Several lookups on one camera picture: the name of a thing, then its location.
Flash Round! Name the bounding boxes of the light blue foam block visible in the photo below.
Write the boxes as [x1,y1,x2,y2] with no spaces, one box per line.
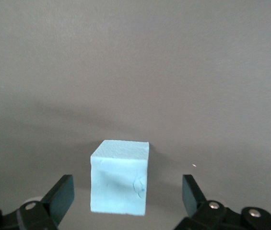
[90,139,150,217]

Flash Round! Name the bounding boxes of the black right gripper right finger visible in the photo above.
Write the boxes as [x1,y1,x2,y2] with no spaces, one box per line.
[175,174,271,230]

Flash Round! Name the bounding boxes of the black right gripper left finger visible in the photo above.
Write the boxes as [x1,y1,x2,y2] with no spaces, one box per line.
[0,174,75,230]

